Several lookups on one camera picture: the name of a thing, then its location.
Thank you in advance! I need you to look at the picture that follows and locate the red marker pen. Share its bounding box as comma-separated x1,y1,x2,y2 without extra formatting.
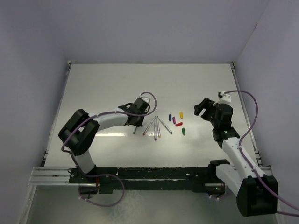
143,116,156,136

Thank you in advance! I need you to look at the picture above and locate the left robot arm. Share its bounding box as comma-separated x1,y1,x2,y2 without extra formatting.
58,96,150,183

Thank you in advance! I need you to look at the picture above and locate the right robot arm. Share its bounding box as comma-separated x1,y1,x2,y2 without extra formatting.
194,98,278,217

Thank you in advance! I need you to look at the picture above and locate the purple marker pen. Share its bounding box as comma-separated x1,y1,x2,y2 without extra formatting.
154,120,157,141

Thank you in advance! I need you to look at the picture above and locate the blue marker pen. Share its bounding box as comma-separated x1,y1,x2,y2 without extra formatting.
157,116,173,134

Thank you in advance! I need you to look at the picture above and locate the yellow marker pen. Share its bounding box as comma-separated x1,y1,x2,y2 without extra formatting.
156,116,161,138

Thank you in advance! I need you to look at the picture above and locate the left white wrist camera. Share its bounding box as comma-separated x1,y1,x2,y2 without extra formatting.
139,94,150,104

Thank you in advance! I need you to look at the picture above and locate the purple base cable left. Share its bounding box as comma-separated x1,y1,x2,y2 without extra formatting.
78,173,127,207

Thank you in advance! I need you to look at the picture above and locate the black base frame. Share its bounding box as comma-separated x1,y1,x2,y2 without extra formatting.
68,160,229,194

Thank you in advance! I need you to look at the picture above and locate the aluminium rail right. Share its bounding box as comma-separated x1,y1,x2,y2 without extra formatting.
229,62,278,187

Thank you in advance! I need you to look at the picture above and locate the aluminium rail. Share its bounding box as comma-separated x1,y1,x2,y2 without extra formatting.
229,62,278,187
28,166,79,187

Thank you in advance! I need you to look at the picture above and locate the aluminium rail front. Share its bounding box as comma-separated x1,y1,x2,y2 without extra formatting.
28,166,79,187

